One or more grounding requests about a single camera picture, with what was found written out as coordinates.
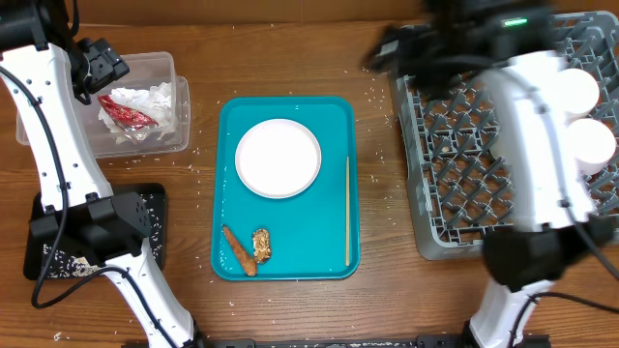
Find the red snack wrapper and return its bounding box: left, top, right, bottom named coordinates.
left=98, top=95, right=158, bottom=131

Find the wooden chopstick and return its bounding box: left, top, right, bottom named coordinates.
left=345, top=157, right=351, bottom=267

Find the light green bowl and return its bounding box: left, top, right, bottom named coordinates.
left=558, top=69, right=600, bottom=122

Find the large pink plate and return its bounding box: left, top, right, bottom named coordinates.
left=235, top=119, right=322, bottom=199

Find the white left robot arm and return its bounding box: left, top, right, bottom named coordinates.
left=1, top=1, right=207, bottom=347

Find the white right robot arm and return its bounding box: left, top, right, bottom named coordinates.
left=367, top=1, right=613, bottom=348

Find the grey dishwasher rack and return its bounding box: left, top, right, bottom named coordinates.
left=389, top=12, right=618, bottom=260

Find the clear plastic bin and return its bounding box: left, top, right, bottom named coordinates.
left=15, top=51, right=192, bottom=160

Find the black plastic tray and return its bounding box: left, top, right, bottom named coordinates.
left=23, top=183, right=167, bottom=280

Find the pile of white rice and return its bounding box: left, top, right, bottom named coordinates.
left=47, top=193, right=167, bottom=278

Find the teal plastic tray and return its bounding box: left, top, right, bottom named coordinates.
left=211, top=96, right=361, bottom=281

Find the brown food scrap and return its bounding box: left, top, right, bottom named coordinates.
left=252, top=228, right=272, bottom=264

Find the brown sausage piece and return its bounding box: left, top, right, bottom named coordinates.
left=222, top=225, right=257, bottom=276

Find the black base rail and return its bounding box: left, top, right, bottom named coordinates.
left=120, top=333, right=552, bottom=348

